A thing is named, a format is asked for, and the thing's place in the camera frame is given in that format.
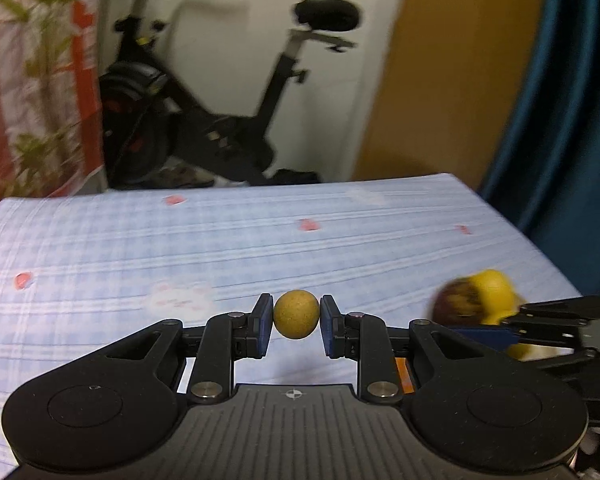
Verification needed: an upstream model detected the small tan longan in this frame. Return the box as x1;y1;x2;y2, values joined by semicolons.
273;290;321;339

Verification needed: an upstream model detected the blue checked tablecloth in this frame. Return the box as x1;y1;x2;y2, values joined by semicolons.
0;174;586;480

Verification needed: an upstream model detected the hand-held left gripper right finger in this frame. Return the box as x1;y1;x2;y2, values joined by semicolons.
320;295;486;403

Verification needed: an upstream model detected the large yellow lemon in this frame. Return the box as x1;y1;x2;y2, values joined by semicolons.
467;269;556;362

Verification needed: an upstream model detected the black exercise bike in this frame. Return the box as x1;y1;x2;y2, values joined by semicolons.
100;0;361;191

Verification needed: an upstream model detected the blue curtain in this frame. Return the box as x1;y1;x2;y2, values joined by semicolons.
480;0;600;301

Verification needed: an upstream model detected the brown wooden door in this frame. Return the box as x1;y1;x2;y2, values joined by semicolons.
352;0;551;196

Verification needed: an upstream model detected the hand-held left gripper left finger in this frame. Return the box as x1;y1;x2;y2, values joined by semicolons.
100;293;274;405

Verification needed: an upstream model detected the red-brown apple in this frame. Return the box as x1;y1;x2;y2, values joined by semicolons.
431;278;483;327

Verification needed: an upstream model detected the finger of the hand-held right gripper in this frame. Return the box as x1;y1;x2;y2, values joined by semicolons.
450;326;583;356
500;296;600;322

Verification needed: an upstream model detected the printed backdrop cloth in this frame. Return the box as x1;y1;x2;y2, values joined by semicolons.
0;0;106;201

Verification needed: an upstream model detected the orange mandarin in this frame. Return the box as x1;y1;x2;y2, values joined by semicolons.
395;358;415;394

